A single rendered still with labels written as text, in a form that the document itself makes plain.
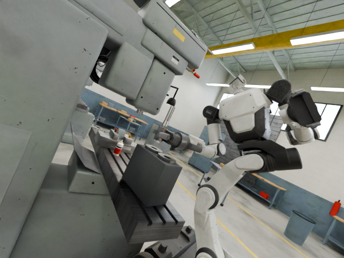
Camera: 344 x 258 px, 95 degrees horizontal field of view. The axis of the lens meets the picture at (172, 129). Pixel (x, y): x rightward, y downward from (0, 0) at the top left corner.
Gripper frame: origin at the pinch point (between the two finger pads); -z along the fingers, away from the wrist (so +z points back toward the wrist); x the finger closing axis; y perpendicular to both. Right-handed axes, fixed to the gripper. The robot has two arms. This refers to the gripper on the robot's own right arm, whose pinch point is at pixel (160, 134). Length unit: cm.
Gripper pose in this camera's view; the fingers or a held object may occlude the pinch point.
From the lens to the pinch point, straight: 77.1
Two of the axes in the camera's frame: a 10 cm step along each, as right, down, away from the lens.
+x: 5.8, 2.9, -7.6
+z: 7.0, 3.0, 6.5
